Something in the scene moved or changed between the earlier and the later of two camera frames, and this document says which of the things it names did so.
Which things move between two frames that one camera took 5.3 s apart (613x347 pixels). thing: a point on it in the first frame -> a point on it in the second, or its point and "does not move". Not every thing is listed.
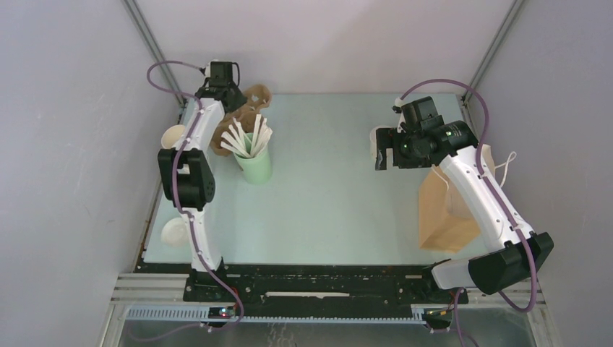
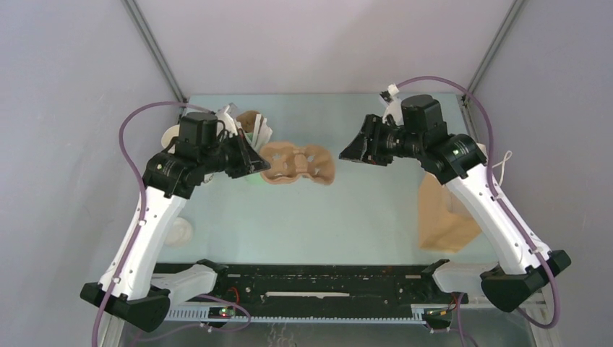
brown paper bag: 447,221 does not move
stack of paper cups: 172,135 does not move
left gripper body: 238,98 -> 236,161
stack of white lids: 174,233 does not move
